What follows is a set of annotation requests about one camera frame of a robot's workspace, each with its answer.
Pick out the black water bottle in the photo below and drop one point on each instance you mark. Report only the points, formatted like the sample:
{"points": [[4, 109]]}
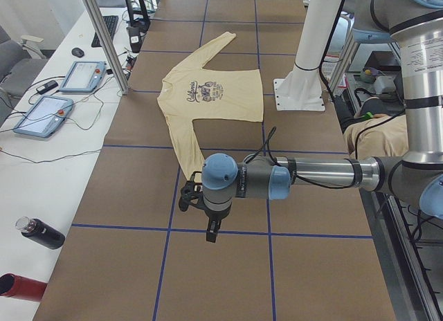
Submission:
{"points": [[40, 232]]}

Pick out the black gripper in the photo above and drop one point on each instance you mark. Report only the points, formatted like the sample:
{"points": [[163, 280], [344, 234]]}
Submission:
{"points": [[214, 217]]}

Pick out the near blue teach pendant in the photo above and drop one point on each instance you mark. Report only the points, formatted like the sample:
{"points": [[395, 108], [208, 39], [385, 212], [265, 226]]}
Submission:
{"points": [[45, 117]]}

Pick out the blue teach pendant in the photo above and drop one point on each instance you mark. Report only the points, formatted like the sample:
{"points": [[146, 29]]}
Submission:
{"points": [[83, 77], [45, 117]]}

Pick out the black computer mouse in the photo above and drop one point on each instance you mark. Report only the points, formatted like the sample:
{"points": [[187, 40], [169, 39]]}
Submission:
{"points": [[77, 52]]}

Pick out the grey office chair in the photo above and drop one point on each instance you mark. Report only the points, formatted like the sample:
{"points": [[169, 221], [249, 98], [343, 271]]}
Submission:
{"points": [[20, 65]]}

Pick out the aluminium frame post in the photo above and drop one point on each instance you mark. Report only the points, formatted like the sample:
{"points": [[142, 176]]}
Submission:
{"points": [[107, 44]]}

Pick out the far blue teach pendant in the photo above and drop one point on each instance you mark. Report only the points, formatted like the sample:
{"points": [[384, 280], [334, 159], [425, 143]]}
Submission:
{"points": [[83, 77]]}

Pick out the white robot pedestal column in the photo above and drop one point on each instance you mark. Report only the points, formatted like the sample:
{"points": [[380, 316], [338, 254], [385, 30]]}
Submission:
{"points": [[301, 90]]}

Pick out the person in beige shirt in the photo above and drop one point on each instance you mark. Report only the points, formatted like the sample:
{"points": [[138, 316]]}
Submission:
{"points": [[373, 131]]}

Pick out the cream long-sleeve printed shirt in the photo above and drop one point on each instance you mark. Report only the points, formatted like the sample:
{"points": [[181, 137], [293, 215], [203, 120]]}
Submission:
{"points": [[191, 92]]}

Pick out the red cylinder bottle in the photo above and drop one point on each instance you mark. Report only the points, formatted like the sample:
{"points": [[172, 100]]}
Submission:
{"points": [[22, 288]]}

